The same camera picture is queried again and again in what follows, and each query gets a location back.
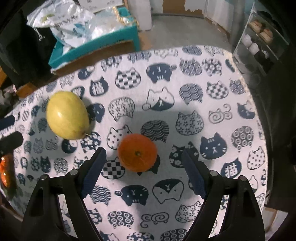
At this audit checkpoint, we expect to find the white rice bag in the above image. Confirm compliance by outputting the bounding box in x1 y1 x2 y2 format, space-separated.
27 1 95 48

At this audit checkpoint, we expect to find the metal shoe rack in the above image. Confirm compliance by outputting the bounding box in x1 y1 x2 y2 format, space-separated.
233 1 290 76

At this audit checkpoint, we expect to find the clear plastic bag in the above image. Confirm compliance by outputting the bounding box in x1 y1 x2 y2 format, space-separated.
89 6 138 37

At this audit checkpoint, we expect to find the white patterned drawer box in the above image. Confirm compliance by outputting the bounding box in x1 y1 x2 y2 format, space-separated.
78 0 125 13

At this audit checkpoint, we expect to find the black hanging coat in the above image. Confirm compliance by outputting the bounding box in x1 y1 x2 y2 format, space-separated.
1 1 56 87

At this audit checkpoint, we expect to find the teal plastic crate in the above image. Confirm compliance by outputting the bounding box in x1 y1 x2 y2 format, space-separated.
48 6 141 70

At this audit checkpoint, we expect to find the cat pattern tablecloth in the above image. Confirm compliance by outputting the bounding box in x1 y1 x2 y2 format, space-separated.
1 45 267 240

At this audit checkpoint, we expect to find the small tangerine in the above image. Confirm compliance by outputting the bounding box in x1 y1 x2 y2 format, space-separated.
117 133 158 172
1 153 14 188

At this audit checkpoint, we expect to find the wooden drawer box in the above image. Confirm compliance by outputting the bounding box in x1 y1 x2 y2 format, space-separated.
16 82 38 98

